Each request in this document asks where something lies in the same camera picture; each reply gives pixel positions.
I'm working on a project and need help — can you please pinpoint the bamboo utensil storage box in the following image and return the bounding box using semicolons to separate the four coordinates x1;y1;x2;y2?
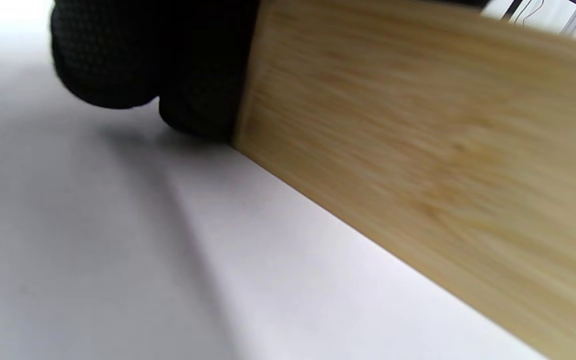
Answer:
232;0;576;360

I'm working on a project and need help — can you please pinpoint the person's left hand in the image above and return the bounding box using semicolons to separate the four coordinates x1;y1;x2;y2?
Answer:
49;0;262;144

